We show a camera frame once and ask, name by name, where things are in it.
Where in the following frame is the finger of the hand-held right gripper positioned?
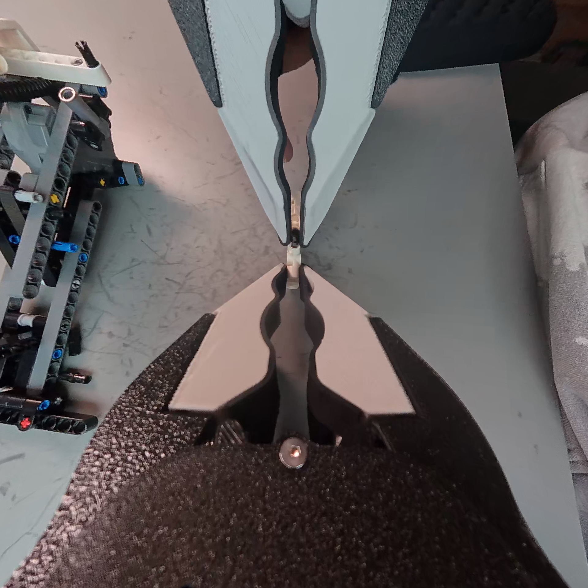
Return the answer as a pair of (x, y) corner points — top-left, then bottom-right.
(298, 0), (393, 247)
(204, 0), (296, 246)

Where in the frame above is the white beam brick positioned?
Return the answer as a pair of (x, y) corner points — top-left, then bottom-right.
(285, 195), (304, 291)

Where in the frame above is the partly built toy truck chassis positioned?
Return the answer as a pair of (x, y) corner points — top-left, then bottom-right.
(0, 18), (145, 435)

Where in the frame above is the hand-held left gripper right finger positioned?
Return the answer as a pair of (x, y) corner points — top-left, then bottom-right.
(299, 266), (415, 446)

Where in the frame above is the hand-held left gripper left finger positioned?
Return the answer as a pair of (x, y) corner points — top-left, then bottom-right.
(168, 265), (283, 445)

